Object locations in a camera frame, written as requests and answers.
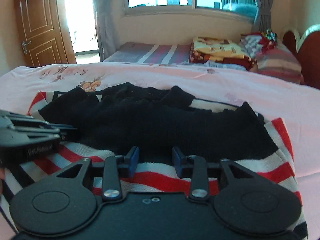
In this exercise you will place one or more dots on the brown wooden door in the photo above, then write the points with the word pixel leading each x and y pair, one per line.
pixel 43 32

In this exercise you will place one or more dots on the grey curtain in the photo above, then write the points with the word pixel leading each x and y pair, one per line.
pixel 104 28
pixel 263 18

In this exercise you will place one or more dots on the grey left curtain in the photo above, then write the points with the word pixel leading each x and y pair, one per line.
pixel 104 28

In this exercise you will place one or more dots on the pink floral bed sheet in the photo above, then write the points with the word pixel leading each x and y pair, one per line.
pixel 291 110

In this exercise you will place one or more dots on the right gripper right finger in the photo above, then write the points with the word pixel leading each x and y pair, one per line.
pixel 178 159

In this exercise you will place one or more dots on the striped pillow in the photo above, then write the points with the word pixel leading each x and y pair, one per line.
pixel 272 60

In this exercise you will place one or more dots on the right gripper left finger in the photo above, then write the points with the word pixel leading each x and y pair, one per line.
pixel 131 161

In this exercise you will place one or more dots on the striped knit sweater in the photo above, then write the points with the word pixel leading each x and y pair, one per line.
pixel 155 120

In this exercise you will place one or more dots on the grey right curtain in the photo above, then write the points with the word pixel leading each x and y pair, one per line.
pixel 263 18

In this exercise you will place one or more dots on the yellow red folded blanket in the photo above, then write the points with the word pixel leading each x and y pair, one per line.
pixel 204 49

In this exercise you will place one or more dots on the red heart-shaped headboard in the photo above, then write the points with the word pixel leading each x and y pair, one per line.
pixel 306 50

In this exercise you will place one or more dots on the shiny ribbon bow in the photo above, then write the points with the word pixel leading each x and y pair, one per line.
pixel 271 36

